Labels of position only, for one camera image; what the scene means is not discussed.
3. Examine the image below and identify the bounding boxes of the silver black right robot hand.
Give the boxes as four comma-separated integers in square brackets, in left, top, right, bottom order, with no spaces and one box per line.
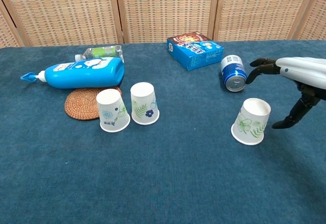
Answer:
[244,57,326,129]

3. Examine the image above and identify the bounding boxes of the white floral paper cup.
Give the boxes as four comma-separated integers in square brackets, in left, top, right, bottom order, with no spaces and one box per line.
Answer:
[96,88,131,133]
[130,81,160,126]
[231,98,271,146]

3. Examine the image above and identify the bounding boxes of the blue white drink can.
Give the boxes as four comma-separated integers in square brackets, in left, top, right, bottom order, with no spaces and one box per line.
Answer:
[220,54,248,92]

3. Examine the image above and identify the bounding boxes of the blue cookie box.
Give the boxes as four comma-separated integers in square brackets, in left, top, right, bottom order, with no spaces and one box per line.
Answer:
[167,32,225,71]

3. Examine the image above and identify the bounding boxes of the woven wooden folding screen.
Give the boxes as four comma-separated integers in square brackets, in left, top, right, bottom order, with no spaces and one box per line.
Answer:
[0,0,326,48]

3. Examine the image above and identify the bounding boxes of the dark teal tablecloth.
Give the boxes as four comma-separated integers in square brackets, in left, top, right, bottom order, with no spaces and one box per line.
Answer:
[0,39,326,224]

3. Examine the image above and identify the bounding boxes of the clear green-label water bottle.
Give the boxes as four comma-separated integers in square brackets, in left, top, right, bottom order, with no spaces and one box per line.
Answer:
[74,45,125,63]

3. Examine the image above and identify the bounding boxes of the blue pump soap bottle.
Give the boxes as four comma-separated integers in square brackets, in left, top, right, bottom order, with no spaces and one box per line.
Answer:
[20,57,125,90]

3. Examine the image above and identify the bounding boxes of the round woven rattan coaster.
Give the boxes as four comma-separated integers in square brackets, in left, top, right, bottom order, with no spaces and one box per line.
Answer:
[64,87,122,121]

